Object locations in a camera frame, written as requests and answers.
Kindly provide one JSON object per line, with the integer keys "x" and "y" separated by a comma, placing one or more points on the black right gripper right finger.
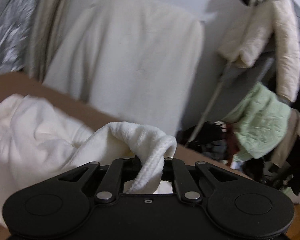
{"x": 231, "y": 201}

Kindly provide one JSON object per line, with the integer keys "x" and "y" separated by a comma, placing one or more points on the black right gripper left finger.
{"x": 65, "y": 202}

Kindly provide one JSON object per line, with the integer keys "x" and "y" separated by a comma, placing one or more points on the white fleece garment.
{"x": 39, "y": 141}

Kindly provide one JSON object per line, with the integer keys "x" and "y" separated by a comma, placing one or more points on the dark clothes pile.
{"x": 280, "y": 168}

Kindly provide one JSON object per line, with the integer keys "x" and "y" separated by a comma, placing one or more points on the light green quilted jacket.
{"x": 262, "y": 119}

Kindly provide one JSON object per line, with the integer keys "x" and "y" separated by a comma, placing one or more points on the grey metal rack pole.
{"x": 211, "y": 103}

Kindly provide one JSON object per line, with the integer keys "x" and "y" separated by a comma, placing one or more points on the cream fluffy jacket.
{"x": 247, "y": 38}

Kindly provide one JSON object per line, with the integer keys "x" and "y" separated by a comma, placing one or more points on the beige hanging curtain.
{"x": 45, "y": 36}

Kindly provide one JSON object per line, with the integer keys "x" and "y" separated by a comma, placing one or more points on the silver foil sheet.
{"x": 16, "y": 19}

